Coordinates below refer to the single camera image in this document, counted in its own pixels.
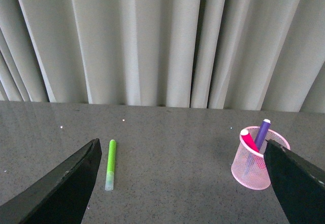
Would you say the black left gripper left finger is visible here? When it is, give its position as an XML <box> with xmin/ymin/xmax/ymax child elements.
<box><xmin>1</xmin><ymin>139</ymin><xmax>102</xmax><ymax>223</ymax></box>

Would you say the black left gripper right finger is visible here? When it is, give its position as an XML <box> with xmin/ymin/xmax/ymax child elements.
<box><xmin>264</xmin><ymin>139</ymin><xmax>324</xmax><ymax>223</ymax></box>

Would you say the purple marker pen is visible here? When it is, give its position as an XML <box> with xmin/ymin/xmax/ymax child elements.
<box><xmin>254</xmin><ymin>119</ymin><xmax>271</xmax><ymax>150</ymax></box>

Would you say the pink marker pen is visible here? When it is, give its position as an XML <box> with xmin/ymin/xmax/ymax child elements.
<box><xmin>240</xmin><ymin>129</ymin><xmax>259</xmax><ymax>152</ymax></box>

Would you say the pink mesh pen cup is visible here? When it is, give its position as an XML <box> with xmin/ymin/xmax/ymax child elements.
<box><xmin>231</xmin><ymin>130</ymin><xmax>290</xmax><ymax>190</ymax></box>

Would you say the green marker pen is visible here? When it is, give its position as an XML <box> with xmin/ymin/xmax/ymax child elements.
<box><xmin>105</xmin><ymin>140</ymin><xmax>117</xmax><ymax>191</ymax></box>

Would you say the grey pleated curtain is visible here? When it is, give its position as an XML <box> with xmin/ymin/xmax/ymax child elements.
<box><xmin>1</xmin><ymin>0</ymin><xmax>324</xmax><ymax>113</ymax></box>

